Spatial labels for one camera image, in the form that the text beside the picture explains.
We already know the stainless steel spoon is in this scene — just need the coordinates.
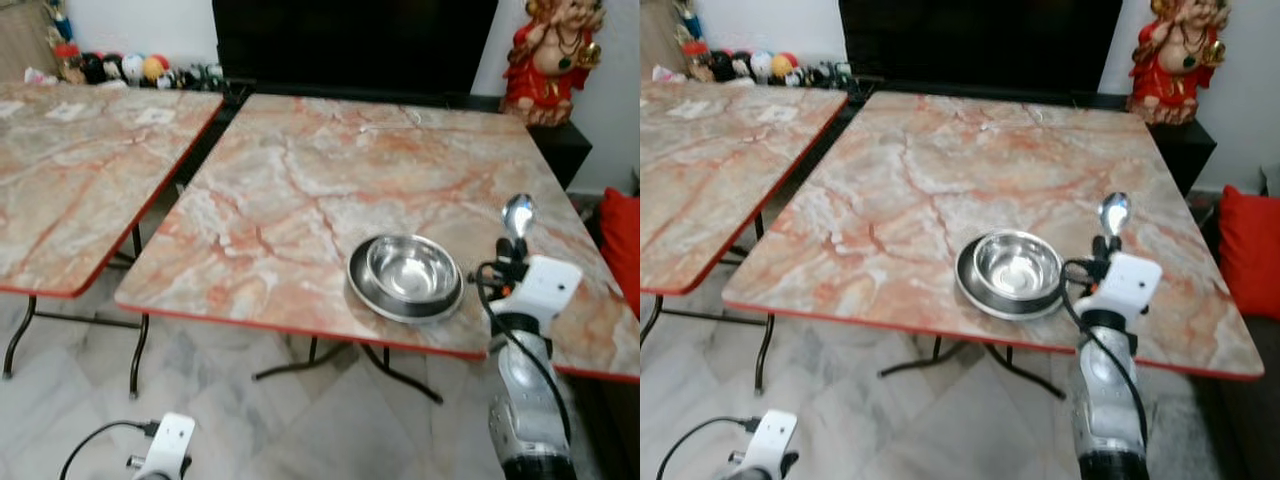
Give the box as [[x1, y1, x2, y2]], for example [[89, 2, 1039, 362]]
[[501, 193, 538, 253], [1098, 191, 1132, 246]]

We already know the stainless steel bowl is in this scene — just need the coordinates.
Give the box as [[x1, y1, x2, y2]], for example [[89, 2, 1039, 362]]
[[972, 229, 1064, 301], [365, 234, 462, 306]]

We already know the red cushion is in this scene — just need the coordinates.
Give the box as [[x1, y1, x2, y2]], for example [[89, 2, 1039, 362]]
[[599, 187, 641, 318], [1216, 184, 1280, 322]]

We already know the stainless steel plate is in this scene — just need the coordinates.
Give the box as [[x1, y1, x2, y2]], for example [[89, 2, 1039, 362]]
[[955, 233, 1069, 321], [346, 236, 467, 325]]

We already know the red and gold figurine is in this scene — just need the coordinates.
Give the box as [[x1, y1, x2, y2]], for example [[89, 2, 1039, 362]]
[[1127, 0, 1232, 127], [501, 0, 607, 128]]

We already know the marble folding table with labels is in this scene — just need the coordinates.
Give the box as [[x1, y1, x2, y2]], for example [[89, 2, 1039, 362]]
[[0, 82, 225, 399], [640, 80, 850, 393]]

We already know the marble pattern folding table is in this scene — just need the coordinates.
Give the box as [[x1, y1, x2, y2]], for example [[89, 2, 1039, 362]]
[[113, 93, 641, 405], [722, 91, 1266, 401]]

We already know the black television screen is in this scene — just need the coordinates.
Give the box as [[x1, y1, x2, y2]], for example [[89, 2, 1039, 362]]
[[838, 0, 1124, 98], [212, 0, 500, 98]]

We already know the colourful standing toy figure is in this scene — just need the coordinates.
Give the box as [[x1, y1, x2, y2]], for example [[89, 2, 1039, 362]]
[[44, 0, 79, 59], [674, 0, 707, 57]]

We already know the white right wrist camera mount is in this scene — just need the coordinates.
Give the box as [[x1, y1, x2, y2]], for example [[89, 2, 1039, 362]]
[[1075, 252, 1165, 323], [489, 255, 584, 327]]

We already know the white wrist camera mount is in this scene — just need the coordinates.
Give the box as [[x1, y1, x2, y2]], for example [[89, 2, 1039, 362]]
[[134, 412, 198, 480], [489, 255, 584, 327], [734, 409, 800, 480], [1075, 252, 1165, 323]]

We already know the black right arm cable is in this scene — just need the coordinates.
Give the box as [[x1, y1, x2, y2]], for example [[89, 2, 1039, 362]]
[[468, 261, 573, 446], [1059, 257, 1151, 446]]

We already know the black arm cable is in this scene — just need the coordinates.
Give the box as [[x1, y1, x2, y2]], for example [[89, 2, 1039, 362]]
[[655, 416, 763, 480], [468, 261, 573, 446], [1059, 257, 1151, 446], [58, 419, 161, 480]]

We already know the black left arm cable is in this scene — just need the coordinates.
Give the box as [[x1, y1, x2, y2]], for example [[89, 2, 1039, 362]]
[[58, 419, 161, 480], [655, 416, 763, 480]]

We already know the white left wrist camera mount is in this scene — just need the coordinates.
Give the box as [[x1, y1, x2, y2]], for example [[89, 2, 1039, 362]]
[[734, 409, 800, 480], [134, 412, 198, 480]]

